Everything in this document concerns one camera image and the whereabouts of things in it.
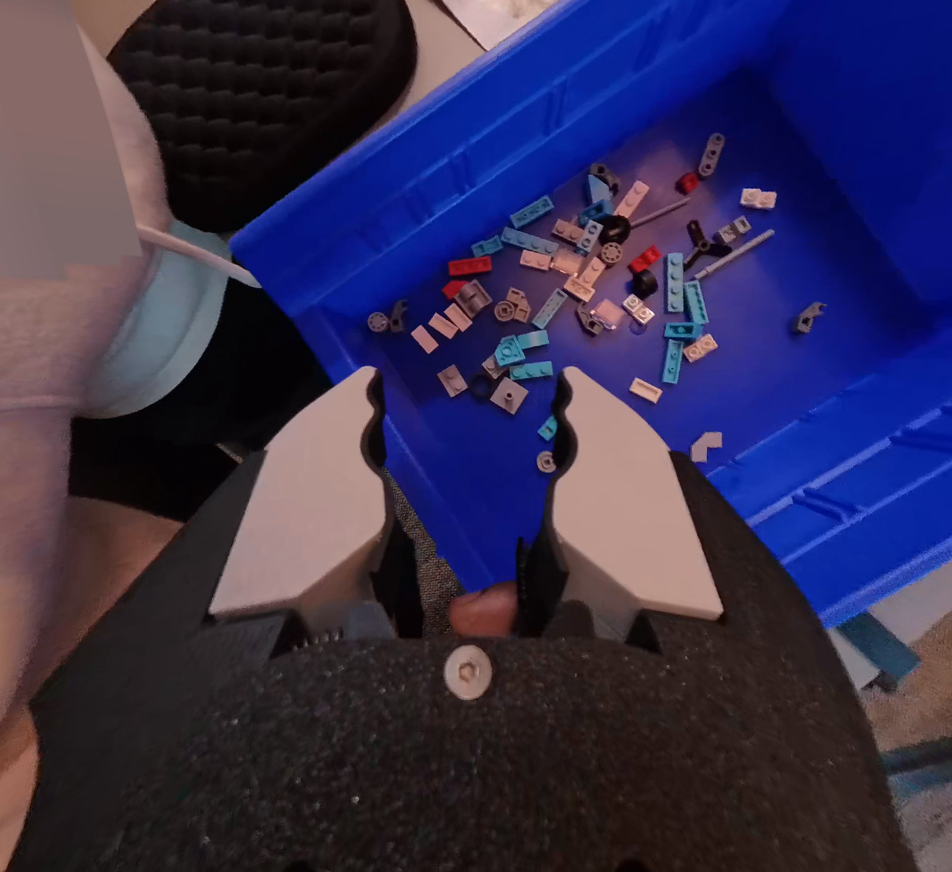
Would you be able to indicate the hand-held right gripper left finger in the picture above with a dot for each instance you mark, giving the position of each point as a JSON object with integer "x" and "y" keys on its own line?
{"x": 312, "y": 507}

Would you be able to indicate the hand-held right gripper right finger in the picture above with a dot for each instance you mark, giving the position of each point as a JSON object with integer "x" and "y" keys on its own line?
{"x": 632, "y": 515}

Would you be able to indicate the pile of small lego pieces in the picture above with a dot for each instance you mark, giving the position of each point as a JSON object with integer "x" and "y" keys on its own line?
{"x": 587, "y": 270}

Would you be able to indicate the blue plastic bin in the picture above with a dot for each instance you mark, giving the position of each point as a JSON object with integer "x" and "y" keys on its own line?
{"x": 520, "y": 106}

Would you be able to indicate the person's left forearm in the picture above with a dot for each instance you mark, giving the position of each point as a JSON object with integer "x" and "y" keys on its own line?
{"x": 52, "y": 381}

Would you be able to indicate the person's right hand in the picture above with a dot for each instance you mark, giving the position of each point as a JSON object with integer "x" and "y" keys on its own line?
{"x": 483, "y": 608}

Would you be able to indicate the grey cloth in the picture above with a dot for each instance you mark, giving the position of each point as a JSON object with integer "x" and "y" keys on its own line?
{"x": 428, "y": 560}

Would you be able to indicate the black dimpled foam pad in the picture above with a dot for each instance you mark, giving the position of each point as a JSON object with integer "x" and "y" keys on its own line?
{"x": 260, "y": 69}

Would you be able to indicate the teal metal frame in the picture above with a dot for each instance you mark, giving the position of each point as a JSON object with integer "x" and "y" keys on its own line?
{"x": 881, "y": 649}

